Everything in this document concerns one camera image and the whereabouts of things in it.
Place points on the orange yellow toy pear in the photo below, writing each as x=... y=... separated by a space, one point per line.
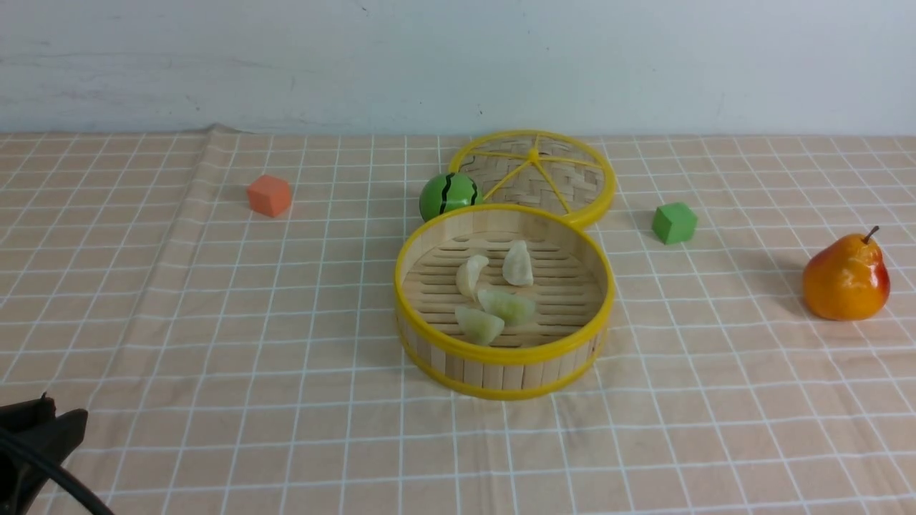
x=848 y=280

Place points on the pale dumpling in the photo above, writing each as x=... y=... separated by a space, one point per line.
x=513 y=309
x=468 y=274
x=517 y=267
x=477 y=326

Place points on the bamboo steamer tray yellow rim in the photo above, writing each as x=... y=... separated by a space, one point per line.
x=573 y=289

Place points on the green watermelon toy ball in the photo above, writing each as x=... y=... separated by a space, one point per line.
x=446 y=192

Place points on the bamboo steamer lid yellow rim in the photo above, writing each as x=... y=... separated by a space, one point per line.
x=539 y=169

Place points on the green foam cube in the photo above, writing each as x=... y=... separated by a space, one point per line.
x=674 y=223

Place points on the orange foam cube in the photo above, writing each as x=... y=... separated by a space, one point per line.
x=269 y=195

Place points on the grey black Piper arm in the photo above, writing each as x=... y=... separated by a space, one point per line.
x=36 y=441

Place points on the checkered beige tablecloth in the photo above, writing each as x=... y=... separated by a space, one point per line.
x=234 y=363

